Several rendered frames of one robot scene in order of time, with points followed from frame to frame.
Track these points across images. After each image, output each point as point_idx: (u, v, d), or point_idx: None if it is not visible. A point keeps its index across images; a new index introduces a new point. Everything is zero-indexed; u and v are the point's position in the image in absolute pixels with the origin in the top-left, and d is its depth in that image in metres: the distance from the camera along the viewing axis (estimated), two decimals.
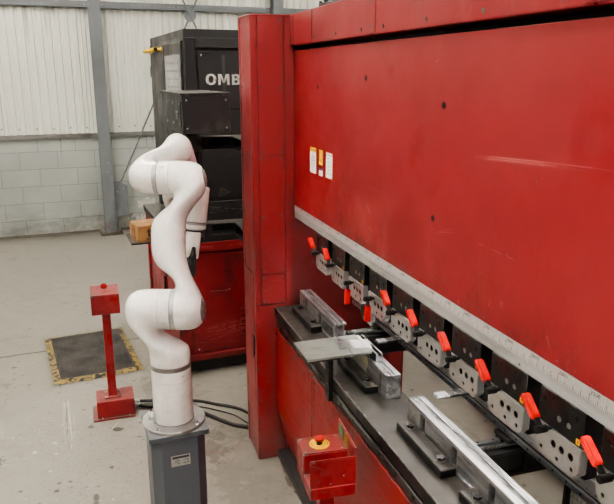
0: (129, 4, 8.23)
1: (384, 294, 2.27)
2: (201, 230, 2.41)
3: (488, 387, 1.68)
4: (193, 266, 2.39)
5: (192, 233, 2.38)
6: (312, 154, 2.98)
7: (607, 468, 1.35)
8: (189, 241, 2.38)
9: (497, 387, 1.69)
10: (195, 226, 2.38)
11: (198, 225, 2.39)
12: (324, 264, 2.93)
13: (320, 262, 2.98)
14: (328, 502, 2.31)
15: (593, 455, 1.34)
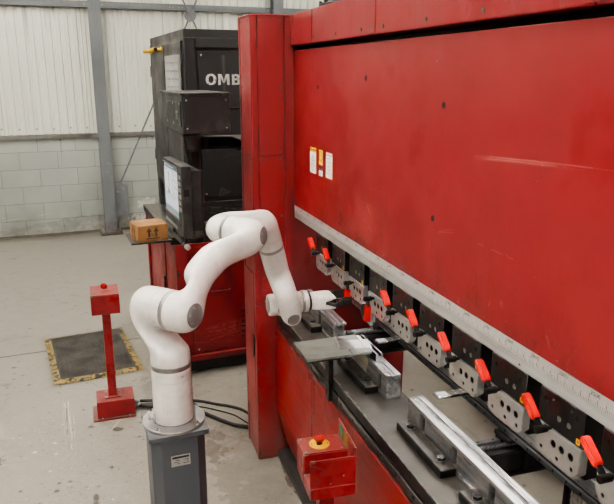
0: (129, 4, 8.23)
1: (384, 294, 2.27)
2: (309, 296, 2.54)
3: (488, 387, 1.68)
4: (343, 300, 2.55)
5: (313, 306, 2.53)
6: (312, 154, 2.98)
7: (607, 468, 1.35)
8: (321, 308, 2.54)
9: (497, 387, 1.69)
10: (307, 304, 2.52)
11: (305, 302, 2.52)
12: (324, 264, 2.93)
13: (320, 262, 2.98)
14: (328, 502, 2.31)
15: (593, 455, 1.34)
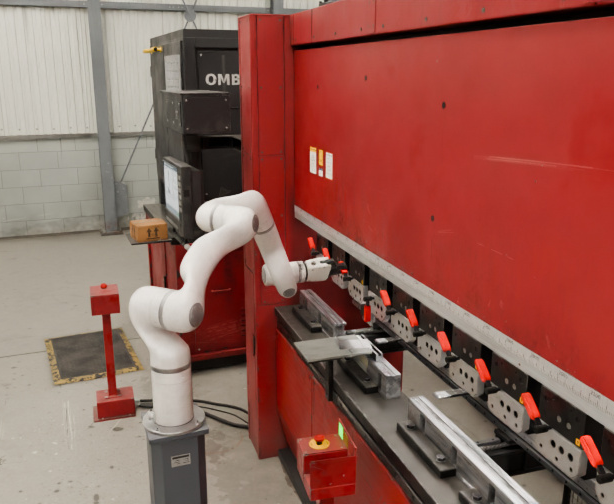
0: (129, 4, 8.23)
1: (384, 294, 2.27)
2: None
3: (488, 387, 1.68)
4: (335, 272, 2.65)
5: None
6: (312, 154, 2.98)
7: (607, 468, 1.35)
8: None
9: (497, 387, 1.69)
10: None
11: None
12: None
13: None
14: (328, 502, 2.31)
15: (593, 455, 1.34)
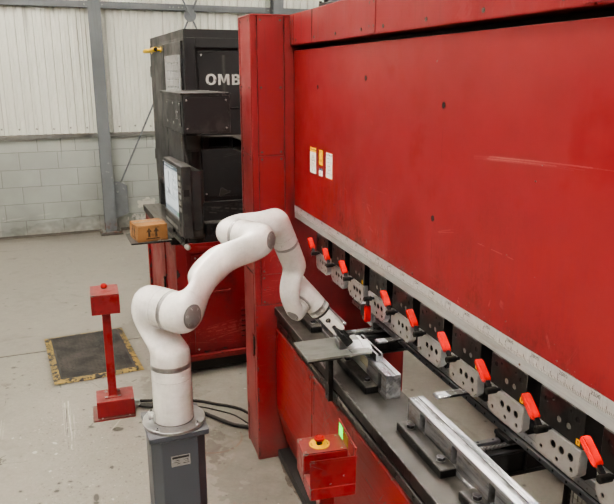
0: (129, 4, 8.23)
1: (384, 294, 2.27)
2: None
3: (488, 387, 1.68)
4: (339, 331, 2.64)
5: None
6: (312, 154, 2.98)
7: (607, 468, 1.35)
8: None
9: (497, 387, 1.69)
10: None
11: None
12: (324, 264, 2.93)
13: (320, 262, 2.98)
14: (328, 502, 2.31)
15: (593, 455, 1.34)
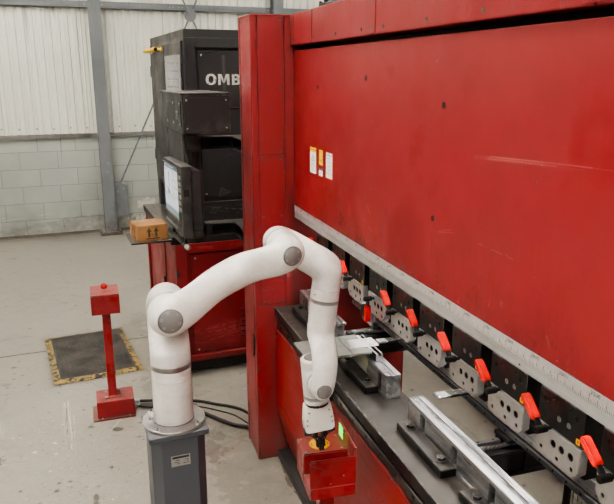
0: (129, 4, 8.23)
1: (384, 294, 2.27)
2: (312, 405, 2.14)
3: (488, 387, 1.68)
4: (316, 440, 2.20)
5: (303, 405, 2.17)
6: (312, 154, 2.98)
7: (607, 468, 1.35)
8: (302, 412, 2.19)
9: (497, 387, 1.69)
10: (304, 399, 2.16)
11: (305, 399, 2.15)
12: None
13: None
14: (328, 502, 2.31)
15: (593, 455, 1.34)
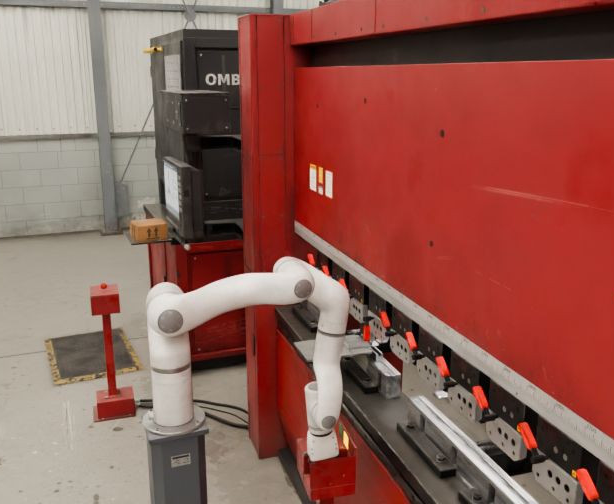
0: (129, 4, 8.23)
1: (383, 315, 2.29)
2: (317, 434, 2.17)
3: (486, 415, 1.70)
4: None
5: (307, 433, 2.20)
6: (312, 171, 3.00)
7: (603, 501, 1.37)
8: (306, 440, 2.22)
9: (495, 414, 1.71)
10: (308, 427, 2.19)
11: (309, 428, 2.18)
12: None
13: None
14: (328, 502, 2.31)
15: (589, 489, 1.36)
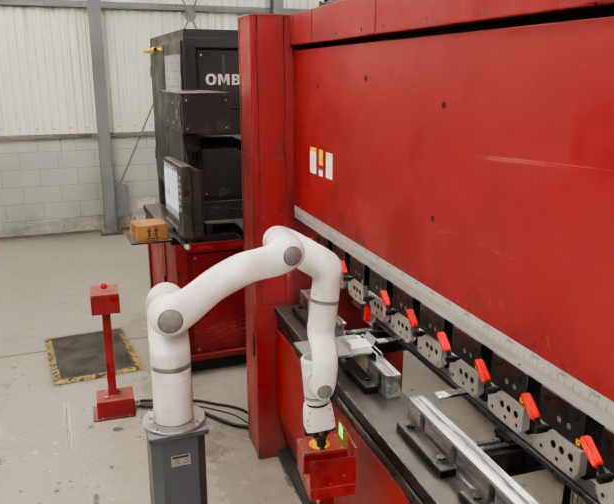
0: (129, 4, 8.23)
1: (384, 294, 2.27)
2: (313, 405, 2.14)
3: (488, 387, 1.68)
4: (316, 439, 2.20)
5: (303, 405, 2.17)
6: (312, 154, 2.98)
7: (607, 468, 1.35)
8: (302, 412, 2.19)
9: (497, 387, 1.69)
10: (304, 399, 2.16)
11: (305, 399, 2.15)
12: None
13: None
14: (328, 502, 2.31)
15: (593, 455, 1.34)
